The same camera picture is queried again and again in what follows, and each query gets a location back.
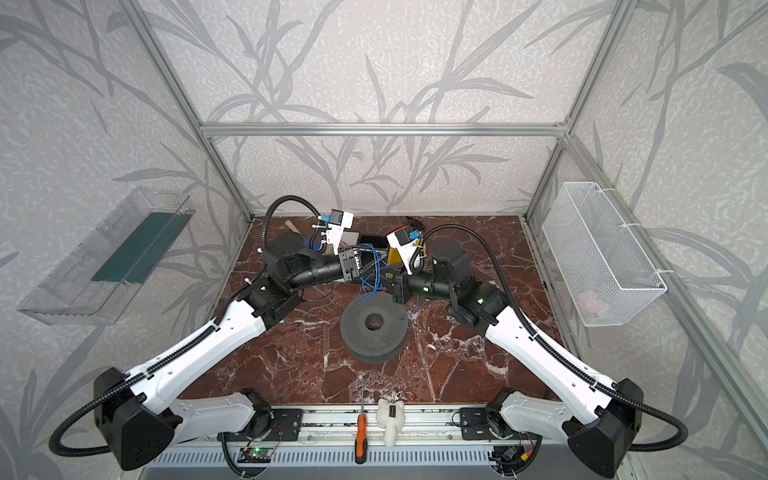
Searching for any blue cable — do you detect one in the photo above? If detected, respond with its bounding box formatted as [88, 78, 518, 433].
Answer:
[353, 242, 391, 301]

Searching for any grey perforated cable spool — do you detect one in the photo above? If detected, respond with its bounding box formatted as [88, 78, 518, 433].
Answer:
[340, 292, 409, 364]

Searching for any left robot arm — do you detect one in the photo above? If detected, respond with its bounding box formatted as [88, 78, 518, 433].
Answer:
[48, 233, 344, 471]

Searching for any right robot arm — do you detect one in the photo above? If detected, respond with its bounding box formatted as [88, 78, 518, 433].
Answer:
[387, 226, 689, 478]

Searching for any yellow plastic bin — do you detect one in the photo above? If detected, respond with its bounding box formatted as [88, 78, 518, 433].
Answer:
[386, 247, 402, 266]

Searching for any black plastic bin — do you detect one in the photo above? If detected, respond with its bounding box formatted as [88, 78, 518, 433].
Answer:
[356, 234, 389, 249]

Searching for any white plastic part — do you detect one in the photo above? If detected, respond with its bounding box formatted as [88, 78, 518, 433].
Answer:
[376, 398, 405, 448]

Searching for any pink object in basket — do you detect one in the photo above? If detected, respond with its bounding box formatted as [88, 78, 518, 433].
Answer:
[577, 290, 610, 317]

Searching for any green circuit board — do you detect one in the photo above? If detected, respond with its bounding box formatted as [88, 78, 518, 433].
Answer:
[236, 446, 275, 465]

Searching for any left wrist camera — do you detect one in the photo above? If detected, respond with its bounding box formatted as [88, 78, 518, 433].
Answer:
[313, 209, 355, 254]

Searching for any blue brush wooden handle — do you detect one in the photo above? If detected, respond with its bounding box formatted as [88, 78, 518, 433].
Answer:
[284, 219, 311, 247]

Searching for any orange handled screwdriver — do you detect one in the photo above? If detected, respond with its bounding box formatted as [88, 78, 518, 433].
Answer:
[354, 405, 368, 465]

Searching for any white wire mesh basket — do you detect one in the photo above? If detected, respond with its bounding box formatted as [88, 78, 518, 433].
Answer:
[543, 182, 667, 327]

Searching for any clear plastic wall tray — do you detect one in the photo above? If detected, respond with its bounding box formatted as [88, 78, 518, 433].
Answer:
[18, 187, 196, 326]

